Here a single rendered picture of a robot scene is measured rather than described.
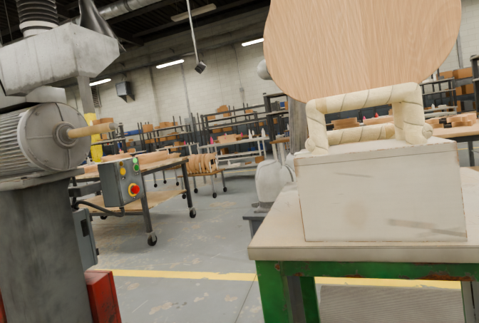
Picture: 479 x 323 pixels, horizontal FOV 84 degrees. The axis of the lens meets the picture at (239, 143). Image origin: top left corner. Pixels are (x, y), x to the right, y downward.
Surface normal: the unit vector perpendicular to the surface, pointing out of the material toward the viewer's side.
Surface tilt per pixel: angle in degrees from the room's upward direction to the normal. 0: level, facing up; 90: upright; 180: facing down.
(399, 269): 90
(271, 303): 90
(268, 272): 90
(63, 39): 90
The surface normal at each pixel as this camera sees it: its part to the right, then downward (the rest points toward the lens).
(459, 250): -0.31, 0.10
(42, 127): 0.88, -0.16
